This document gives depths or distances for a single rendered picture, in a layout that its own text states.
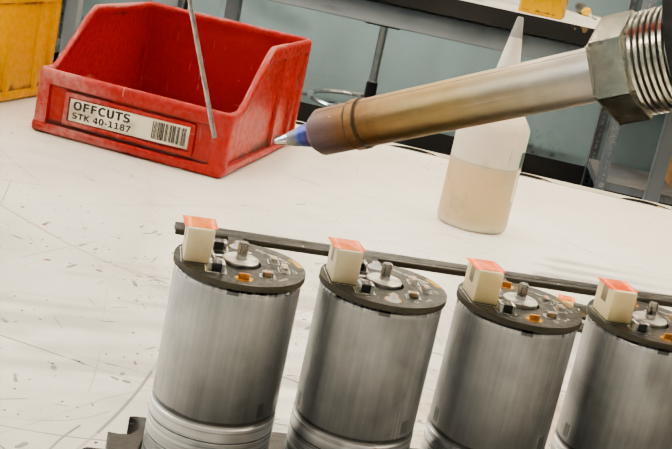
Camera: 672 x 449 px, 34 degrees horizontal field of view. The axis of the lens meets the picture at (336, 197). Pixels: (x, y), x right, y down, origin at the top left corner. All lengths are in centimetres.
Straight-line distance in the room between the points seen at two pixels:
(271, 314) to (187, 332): 2
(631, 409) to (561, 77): 9
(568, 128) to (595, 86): 451
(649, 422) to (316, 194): 32
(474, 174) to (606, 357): 29
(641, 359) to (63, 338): 17
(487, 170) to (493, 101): 35
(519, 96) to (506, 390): 7
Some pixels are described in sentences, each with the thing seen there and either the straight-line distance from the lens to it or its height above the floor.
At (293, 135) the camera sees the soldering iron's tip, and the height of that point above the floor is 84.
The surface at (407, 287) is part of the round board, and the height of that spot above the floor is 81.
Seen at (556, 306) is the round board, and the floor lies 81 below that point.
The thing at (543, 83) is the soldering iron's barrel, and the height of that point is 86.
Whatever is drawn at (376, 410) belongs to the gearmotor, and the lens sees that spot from 21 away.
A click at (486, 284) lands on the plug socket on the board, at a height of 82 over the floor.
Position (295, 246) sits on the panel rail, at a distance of 23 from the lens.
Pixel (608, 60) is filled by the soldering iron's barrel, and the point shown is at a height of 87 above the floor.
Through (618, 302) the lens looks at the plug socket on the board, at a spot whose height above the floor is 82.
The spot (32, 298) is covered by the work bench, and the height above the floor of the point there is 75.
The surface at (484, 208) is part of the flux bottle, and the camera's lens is 52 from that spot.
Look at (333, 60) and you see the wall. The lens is 468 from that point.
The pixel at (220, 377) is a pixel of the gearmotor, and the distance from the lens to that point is 21.
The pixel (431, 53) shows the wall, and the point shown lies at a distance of 463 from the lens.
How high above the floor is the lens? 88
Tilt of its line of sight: 14 degrees down
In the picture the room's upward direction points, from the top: 12 degrees clockwise
